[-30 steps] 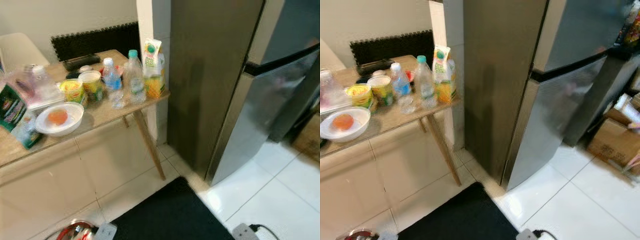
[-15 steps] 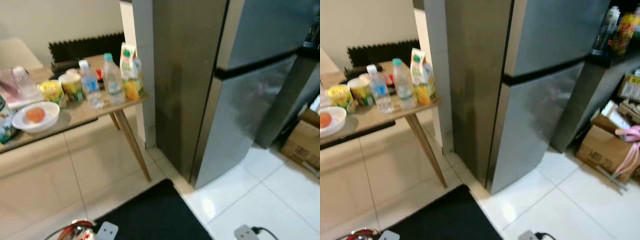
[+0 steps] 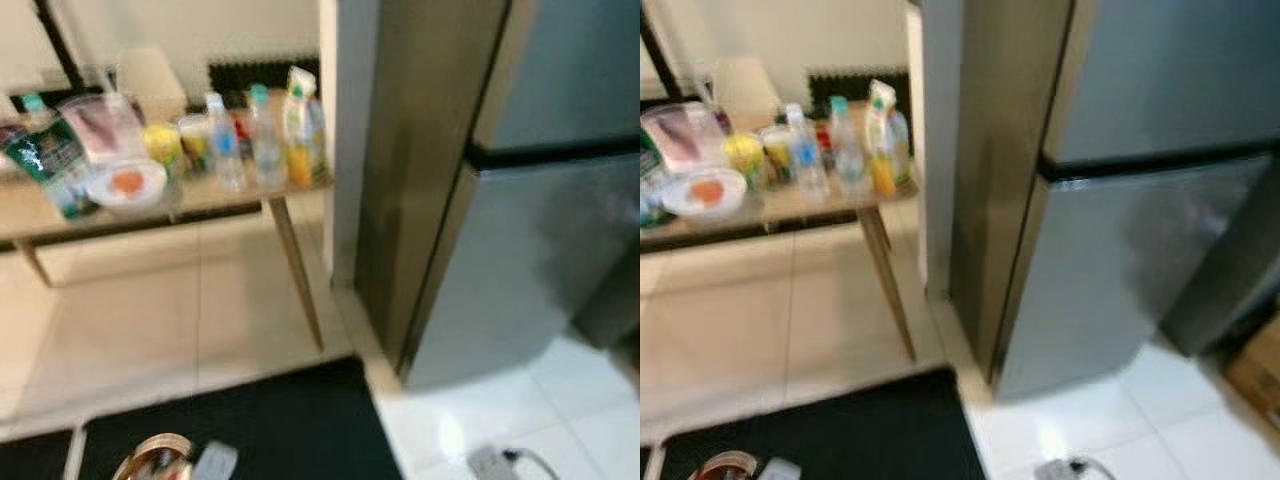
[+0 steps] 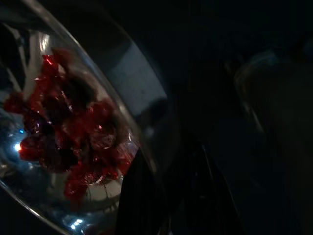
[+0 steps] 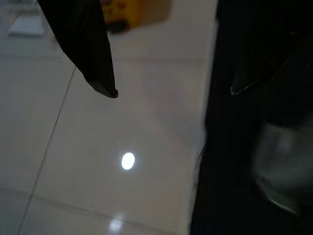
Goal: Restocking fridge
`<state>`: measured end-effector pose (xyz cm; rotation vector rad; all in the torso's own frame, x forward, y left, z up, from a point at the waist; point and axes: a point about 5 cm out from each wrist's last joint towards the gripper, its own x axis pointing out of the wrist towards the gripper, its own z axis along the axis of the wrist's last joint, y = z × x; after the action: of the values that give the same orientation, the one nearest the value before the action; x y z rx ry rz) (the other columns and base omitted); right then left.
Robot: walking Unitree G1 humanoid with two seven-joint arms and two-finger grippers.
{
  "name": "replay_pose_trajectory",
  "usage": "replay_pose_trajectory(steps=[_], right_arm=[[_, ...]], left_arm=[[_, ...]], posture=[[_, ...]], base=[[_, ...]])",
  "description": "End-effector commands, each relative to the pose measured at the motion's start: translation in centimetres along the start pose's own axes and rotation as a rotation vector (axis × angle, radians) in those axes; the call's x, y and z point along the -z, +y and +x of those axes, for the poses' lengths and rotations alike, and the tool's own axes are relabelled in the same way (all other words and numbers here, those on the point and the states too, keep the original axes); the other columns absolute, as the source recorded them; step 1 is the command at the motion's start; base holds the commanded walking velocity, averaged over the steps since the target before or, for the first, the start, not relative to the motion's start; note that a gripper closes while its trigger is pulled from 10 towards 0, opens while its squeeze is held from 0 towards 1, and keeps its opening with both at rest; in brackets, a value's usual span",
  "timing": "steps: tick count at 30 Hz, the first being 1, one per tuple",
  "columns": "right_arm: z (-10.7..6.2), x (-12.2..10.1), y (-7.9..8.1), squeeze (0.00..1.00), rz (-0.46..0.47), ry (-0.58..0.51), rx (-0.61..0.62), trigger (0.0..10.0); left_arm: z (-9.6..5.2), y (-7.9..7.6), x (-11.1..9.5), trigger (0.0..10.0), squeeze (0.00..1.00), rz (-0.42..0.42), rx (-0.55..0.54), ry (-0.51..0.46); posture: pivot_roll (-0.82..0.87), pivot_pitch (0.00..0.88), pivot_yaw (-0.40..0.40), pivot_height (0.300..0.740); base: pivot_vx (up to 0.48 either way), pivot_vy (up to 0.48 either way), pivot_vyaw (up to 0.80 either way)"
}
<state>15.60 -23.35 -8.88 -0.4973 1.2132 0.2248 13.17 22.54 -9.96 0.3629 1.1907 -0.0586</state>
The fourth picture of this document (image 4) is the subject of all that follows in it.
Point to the red candies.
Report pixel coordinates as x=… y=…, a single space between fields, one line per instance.
x=73 y=127

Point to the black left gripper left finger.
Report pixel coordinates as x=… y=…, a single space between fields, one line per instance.
x=141 y=200

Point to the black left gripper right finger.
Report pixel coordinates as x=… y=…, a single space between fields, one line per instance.
x=205 y=200

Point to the shiny steel bowl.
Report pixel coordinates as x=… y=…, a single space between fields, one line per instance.
x=137 y=80

